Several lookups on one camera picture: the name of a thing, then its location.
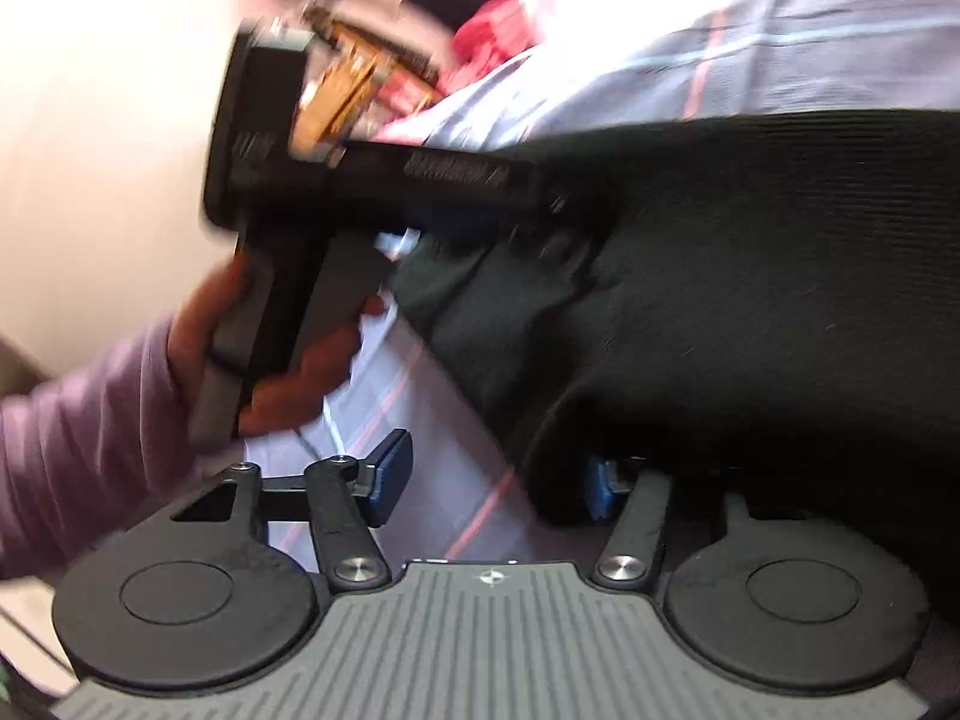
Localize plaid bed sheet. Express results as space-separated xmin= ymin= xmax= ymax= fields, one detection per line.
xmin=244 ymin=0 xmax=960 ymax=563

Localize red cloth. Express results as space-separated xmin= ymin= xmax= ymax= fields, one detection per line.
xmin=439 ymin=0 xmax=545 ymax=95

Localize colourful clutter pile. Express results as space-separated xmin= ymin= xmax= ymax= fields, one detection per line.
xmin=289 ymin=6 xmax=445 ymax=160

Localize black pants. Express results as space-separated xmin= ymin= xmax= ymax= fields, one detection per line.
xmin=390 ymin=109 xmax=960 ymax=548

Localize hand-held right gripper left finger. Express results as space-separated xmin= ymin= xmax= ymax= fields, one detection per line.
xmin=171 ymin=429 xmax=416 ymax=589

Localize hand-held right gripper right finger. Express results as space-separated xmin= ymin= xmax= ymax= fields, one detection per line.
xmin=586 ymin=457 xmax=674 ymax=592

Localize person's left hand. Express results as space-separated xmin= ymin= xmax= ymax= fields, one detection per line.
xmin=169 ymin=256 xmax=388 ymax=440

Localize person's left forearm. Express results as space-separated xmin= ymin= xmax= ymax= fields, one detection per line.
xmin=0 ymin=315 xmax=205 ymax=583

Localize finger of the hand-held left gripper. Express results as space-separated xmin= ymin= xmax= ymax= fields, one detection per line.
xmin=536 ymin=165 xmax=605 ymax=245

